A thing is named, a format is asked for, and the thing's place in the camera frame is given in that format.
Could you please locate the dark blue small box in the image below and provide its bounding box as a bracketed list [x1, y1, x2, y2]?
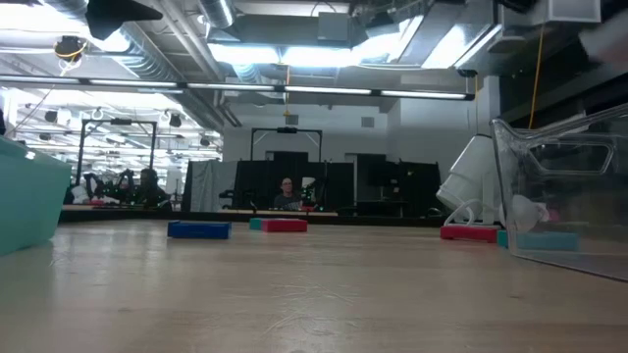
[166, 220, 233, 241]

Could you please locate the red small box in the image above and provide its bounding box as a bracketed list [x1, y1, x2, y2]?
[260, 218, 309, 233]
[439, 224, 499, 244]

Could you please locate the teal printed small box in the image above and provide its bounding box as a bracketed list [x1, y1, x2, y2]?
[497, 228, 581, 252]

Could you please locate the person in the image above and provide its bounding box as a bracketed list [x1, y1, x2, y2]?
[131, 168, 173, 210]
[273, 176, 303, 212]

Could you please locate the grey curtain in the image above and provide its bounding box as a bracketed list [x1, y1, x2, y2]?
[182, 159, 239, 212]

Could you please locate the teal plastic tray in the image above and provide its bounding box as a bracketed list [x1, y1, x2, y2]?
[0, 135, 73, 257]

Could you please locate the grey ceiling box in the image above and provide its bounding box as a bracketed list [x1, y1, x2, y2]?
[317, 12, 352, 43]

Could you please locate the long LED light bar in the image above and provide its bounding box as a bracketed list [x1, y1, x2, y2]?
[0, 74, 476, 102]

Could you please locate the white ceiling unit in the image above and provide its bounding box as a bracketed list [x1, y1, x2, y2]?
[539, 0, 602, 25]

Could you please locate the clear plastic bin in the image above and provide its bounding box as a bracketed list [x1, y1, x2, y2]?
[490, 102, 628, 284]

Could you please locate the black ceiling cable reel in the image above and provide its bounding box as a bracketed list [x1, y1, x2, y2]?
[52, 34, 90, 65]

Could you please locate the silver ceiling duct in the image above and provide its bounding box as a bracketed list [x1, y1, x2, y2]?
[198, 0, 236, 29]

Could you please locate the black rig frame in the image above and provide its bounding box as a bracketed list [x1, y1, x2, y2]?
[249, 126, 324, 162]
[76, 119, 158, 207]

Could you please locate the black table frame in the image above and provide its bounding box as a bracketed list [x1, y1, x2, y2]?
[58, 209, 445, 227]

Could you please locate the black partition wall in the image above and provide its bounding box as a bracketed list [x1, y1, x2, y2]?
[234, 150, 443, 220]

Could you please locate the white security camera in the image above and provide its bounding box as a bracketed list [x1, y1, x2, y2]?
[435, 133, 550, 234]

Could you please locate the yellow hanging cable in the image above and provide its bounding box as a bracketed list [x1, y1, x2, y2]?
[527, 24, 547, 129]

